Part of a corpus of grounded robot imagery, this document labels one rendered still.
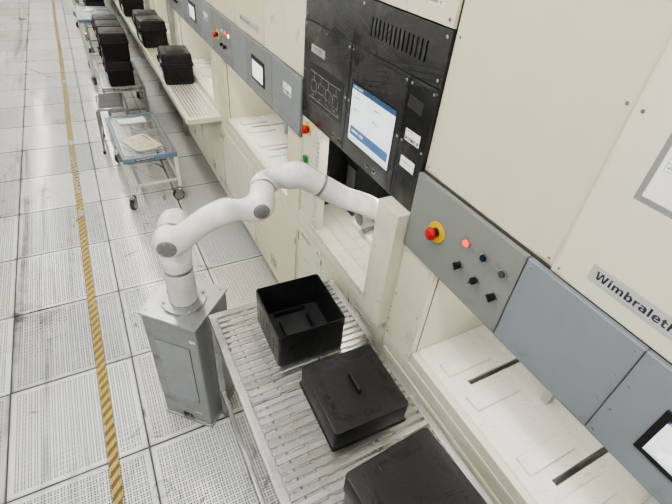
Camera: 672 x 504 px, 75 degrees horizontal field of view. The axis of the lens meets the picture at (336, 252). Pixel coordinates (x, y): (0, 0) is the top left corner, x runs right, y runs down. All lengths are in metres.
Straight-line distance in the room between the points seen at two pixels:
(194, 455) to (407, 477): 1.39
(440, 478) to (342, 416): 0.38
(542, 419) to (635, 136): 1.06
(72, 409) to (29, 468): 0.31
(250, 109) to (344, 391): 2.47
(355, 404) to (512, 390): 0.57
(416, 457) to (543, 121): 0.91
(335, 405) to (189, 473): 1.07
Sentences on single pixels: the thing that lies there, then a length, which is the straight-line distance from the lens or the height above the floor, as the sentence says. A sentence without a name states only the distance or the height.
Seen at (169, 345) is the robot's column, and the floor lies 0.60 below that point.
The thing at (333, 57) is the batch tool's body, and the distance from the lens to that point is 1.80.
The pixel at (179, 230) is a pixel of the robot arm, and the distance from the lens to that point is 1.71.
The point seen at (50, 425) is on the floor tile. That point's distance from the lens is 2.78.
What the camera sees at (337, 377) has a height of 0.86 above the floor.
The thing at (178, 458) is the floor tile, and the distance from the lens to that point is 2.48.
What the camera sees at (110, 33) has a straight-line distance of 5.32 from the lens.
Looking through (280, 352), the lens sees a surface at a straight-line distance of 1.69.
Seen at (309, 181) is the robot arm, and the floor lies 1.38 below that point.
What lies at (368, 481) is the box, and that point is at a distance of 1.29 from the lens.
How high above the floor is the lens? 2.18
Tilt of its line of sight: 39 degrees down
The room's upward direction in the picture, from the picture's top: 6 degrees clockwise
